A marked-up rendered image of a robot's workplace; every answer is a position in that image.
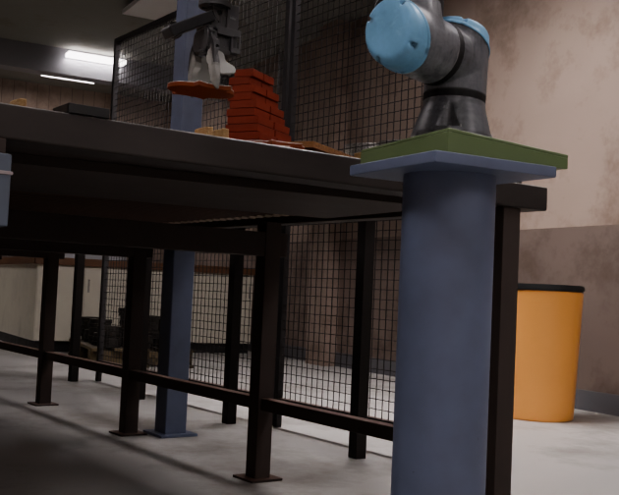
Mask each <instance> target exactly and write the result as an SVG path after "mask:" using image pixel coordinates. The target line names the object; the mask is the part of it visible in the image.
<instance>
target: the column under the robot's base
mask: <svg viewBox="0 0 619 495"><path fill-rule="evenodd" d="M350 176H355V177H364V178H372V179H380V180H388V181H397V182H403V202H402V227H401V250H400V275H399V300H398V324H397V348H396V372H395V397H394V421H393V446H392V469H391V494H390V495H485V481H486V453H487V426H488V398H489V370H490V343H491V314H492V287H493V259H494V232H495V204H496V185H501V184H509V183H517V182H525V181H533V180H542V179H550V178H555V177H556V167H553V166H546V165H539V164H533V163H526V162H519V161H512V160H505V159H498V158H490V157H483V156H476V155H470V154H463V153H456V152H449V151H442V150H432V151H426V152H421V153H415V154H410V155H405V156H399V157H394V158H388V159H383V160H377V161H372V162H367V163H362V164H357V165H352V166H350Z"/></svg>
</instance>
